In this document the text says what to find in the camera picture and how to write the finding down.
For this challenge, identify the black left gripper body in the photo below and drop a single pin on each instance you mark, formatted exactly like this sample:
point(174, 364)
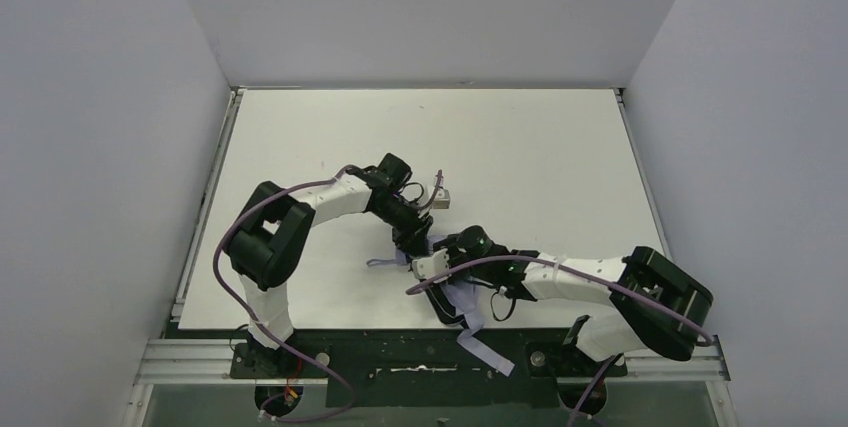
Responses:
point(411, 238)

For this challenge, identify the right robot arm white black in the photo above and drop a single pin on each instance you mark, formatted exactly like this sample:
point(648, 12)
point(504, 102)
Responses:
point(653, 303)

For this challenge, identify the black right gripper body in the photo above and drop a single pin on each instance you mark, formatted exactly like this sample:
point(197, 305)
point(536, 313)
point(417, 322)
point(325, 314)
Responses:
point(444, 297)

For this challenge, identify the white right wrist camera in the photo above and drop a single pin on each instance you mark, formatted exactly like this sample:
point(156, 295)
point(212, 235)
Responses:
point(428, 267)

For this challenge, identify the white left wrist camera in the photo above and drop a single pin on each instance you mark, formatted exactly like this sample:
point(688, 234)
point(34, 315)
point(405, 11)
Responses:
point(441, 200)

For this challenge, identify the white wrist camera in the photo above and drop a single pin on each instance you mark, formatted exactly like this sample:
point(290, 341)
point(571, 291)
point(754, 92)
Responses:
point(441, 200)
point(428, 267)

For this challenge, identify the lavender folding umbrella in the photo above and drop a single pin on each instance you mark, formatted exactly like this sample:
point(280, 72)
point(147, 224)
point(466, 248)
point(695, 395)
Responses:
point(455, 300)

